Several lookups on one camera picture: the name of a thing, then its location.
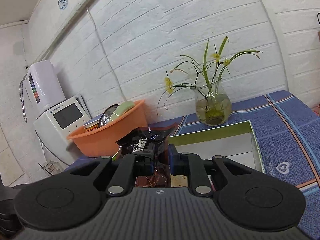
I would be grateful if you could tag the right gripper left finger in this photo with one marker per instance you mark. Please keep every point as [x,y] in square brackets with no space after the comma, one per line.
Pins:
[115,177]

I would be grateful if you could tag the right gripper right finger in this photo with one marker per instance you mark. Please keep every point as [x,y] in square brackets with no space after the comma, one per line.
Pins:
[204,177]

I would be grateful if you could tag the dark brown snack packet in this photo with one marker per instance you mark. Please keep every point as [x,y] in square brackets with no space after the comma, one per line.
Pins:
[150,146]

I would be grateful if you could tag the orange plastic basin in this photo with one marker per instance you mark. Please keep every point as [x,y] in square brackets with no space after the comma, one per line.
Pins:
[103,140]

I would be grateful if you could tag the green open cardboard box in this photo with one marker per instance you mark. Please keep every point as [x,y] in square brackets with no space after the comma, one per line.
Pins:
[225,142]

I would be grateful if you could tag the glass vase with orchid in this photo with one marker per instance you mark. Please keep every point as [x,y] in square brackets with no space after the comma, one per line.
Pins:
[212,105]

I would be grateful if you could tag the white screen appliance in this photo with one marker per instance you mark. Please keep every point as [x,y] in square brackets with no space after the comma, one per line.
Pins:
[57,123]

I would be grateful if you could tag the blue plaid tablecloth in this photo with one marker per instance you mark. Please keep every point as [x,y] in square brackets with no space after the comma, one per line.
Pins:
[286,133]

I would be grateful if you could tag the white water purifier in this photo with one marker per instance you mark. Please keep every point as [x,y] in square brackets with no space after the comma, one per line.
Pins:
[42,87]

